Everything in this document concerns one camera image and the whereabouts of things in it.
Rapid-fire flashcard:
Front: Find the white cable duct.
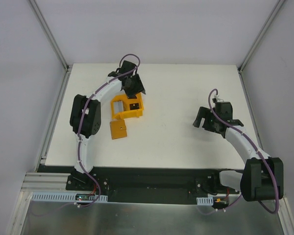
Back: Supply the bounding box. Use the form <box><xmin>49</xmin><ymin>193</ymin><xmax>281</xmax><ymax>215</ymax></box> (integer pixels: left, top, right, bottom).
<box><xmin>31</xmin><ymin>192</ymin><xmax>108</xmax><ymax>203</ymax></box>
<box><xmin>196</xmin><ymin>196</ymin><xmax>214</xmax><ymax>206</ymax></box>

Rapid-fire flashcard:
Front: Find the black credit card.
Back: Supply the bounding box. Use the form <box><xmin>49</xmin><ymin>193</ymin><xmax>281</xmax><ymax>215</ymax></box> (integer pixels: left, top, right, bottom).
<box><xmin>129</xmin><ymin>103</ymin><xmax>140</xmax><ymax>110</ymax></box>

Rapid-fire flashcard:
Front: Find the left aluminium frame post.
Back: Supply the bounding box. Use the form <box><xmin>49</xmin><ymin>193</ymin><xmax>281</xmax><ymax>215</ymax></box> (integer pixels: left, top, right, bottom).
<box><xmin>27</xmin><ymin>0</ymin><xmax>70</xmax><ymax>71</ymax></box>

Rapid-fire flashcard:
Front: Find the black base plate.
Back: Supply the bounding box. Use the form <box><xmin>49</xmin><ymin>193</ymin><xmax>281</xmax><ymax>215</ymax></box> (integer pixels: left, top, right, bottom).
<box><xmin>66</xmin><ymin>167</ymin><xmax>238</xmax><ymax>205</ymax></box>

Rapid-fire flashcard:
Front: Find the yellow plastic bin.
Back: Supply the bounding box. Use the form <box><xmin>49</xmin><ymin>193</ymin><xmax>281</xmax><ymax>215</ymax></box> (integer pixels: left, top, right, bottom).
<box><xmin>110</xmin><ymin>93</ymin><xmax>144</xmax><ymax>120</ymax></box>

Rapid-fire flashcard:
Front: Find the left white cable duct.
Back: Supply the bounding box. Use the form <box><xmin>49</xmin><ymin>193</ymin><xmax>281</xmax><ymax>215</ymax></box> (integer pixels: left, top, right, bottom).
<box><xmin>31</xmin><ymin>192</ymin><xmax>108</xmax><ymax>203</ymax></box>

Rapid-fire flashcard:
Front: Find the right white cable duct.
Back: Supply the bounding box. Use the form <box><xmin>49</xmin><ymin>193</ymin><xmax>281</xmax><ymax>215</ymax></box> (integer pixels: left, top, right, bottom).
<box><xmin>196</xmin><ymin>196</ymin><xmax>214</xmax><ymax>206</ymax></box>

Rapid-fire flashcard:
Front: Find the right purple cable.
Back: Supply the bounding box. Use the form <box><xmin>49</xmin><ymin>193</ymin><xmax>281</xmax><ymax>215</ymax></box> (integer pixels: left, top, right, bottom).
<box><xmin>198</xmin><ymin>88</ymin><xmax>280</xmax><ymax>216</ymax></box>

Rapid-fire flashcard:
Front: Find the right aluminium frame post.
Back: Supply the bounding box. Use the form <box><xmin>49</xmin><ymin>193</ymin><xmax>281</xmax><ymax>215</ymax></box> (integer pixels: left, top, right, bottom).
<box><xmin>238</xmin><ymin>0</ymin><xmax>287</xmax><ymax>74</ymax></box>

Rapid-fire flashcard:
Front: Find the aluminium frame post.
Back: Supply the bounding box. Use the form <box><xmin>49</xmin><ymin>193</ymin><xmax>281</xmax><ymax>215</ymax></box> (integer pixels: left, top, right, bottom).
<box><xmin>238</xmin><ymin>0</ymin><xmax>287</xmax><ymax>74</ymax></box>
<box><xmin>27</xmin><ymin>0</ymin><xmax>70</xmax><ymax>71</ymax></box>

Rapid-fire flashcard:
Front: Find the grey credit card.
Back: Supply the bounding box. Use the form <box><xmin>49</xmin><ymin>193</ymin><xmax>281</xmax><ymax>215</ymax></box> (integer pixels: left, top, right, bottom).
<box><xmin>113</xmin><ymin>100</ymin><xmax>124</xmax><ymax>114</ymax></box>

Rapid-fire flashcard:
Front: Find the left aluminium rail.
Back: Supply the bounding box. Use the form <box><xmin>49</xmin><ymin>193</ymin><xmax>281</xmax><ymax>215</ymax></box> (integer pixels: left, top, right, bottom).
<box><xmin>21</xmin><ymin>172</ymin><xmax>69</xmax><ymax>191</ymax></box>

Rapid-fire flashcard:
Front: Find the orange leather card holder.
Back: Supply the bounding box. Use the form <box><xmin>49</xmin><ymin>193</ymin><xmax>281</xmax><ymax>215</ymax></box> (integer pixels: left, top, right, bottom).
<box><xmin>110</xmin><ymin>119</ymin><xmax>127</xmax><ymax>140</ymax></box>

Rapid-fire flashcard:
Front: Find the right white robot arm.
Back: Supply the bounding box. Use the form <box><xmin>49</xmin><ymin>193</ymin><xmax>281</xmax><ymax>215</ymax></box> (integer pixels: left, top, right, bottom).
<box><xmin>193</xmin><ymin>102</ymin><xmax>284</xmax><ymax>201</ymax></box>

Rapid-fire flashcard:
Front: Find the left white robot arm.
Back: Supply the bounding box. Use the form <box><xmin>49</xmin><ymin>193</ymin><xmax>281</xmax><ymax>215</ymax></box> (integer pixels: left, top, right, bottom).
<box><xmin>69</xmin><ymin>58</ymin><xmax>146</xmax><ymax>190</ymax></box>

